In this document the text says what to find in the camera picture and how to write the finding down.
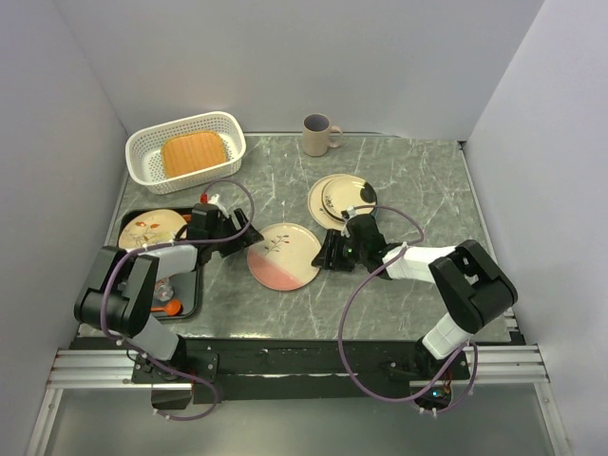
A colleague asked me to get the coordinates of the large cream and blue plate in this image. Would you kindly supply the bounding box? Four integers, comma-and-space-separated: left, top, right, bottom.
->
308, 174, 351, 230

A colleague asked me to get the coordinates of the black rectangular tray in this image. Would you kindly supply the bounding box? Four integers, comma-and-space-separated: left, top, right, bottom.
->
118, 207, 202, 321

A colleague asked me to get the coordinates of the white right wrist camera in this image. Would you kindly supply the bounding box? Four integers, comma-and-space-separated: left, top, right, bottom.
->
341, 206, 362, 238

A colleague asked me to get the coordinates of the orange plastic spoon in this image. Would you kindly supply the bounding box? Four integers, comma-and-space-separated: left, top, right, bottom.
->
151, 299, 182, 316

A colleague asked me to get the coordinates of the woven bamboo square tray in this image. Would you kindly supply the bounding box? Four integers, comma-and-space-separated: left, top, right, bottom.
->
161, 130, 227, 178

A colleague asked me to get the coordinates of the cream and pink plate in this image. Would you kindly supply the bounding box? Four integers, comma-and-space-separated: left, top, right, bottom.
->
247, 223, 321, 292

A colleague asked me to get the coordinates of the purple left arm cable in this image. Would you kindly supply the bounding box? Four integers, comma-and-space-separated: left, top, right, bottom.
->
100, 179, 255, 423

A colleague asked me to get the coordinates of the beige bird pattern plate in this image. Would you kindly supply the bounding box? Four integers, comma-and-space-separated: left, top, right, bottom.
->
118, 209, 186, 250

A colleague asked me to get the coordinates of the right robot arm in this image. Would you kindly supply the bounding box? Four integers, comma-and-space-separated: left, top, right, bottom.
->
312, 215, 518, 378

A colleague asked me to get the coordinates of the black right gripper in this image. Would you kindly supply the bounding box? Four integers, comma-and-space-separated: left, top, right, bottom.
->
312, 229, 368, 273

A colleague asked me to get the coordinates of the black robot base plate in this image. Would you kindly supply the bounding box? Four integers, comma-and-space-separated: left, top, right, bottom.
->
132, 338, 508, 412

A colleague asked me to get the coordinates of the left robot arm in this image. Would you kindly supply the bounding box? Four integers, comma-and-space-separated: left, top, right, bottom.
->
74, 203, 264, 382

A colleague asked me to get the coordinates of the beige ceramic mug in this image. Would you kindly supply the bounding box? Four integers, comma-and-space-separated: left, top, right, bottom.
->
302, 113, 344, 158

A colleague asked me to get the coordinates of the white perforated plastic bin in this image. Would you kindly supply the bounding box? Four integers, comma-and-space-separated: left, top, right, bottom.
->
124, 111, 246, 195

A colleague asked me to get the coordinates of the aluminium rail frame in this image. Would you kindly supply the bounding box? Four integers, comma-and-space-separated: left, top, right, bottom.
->
26, 346, 572, 455

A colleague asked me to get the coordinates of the clear glass cup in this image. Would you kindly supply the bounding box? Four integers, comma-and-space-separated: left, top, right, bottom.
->
153, 277, 174, 302

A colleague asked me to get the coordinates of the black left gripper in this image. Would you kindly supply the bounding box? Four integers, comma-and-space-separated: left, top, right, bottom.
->
208, 208, 263, 257

